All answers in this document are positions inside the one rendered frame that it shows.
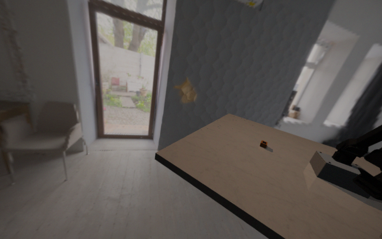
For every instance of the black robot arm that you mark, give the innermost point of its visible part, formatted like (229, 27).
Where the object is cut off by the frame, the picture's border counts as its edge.
(351, 148)

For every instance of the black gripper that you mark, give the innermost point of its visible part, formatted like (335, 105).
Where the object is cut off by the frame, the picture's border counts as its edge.
(368, 183)

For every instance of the orange block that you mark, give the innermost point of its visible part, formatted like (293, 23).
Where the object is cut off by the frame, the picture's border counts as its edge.
(263, 144)

